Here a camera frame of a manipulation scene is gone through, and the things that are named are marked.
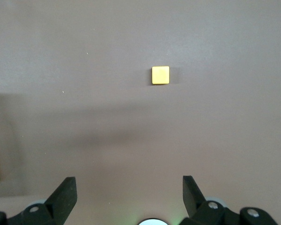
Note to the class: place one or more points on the brown table cloth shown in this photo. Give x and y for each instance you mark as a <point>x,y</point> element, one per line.
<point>84,47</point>

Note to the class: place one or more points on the yellow cube block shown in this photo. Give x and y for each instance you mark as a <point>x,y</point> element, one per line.
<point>160,75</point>

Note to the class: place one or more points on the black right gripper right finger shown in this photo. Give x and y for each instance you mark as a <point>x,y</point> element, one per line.
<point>194,201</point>

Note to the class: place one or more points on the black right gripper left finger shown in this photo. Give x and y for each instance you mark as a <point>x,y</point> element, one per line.
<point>61,199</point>

